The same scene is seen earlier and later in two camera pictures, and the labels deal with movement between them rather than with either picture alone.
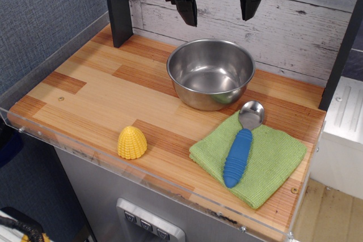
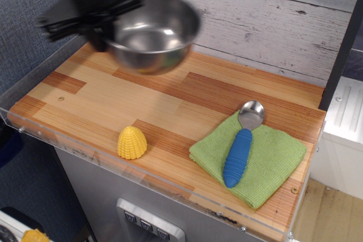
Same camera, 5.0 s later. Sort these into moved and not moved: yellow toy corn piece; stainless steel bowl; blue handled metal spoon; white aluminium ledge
Moved: stainless steel bowl
Not moved: yellow toy corn piece; white aluminium ledge; blue handled metal spoon
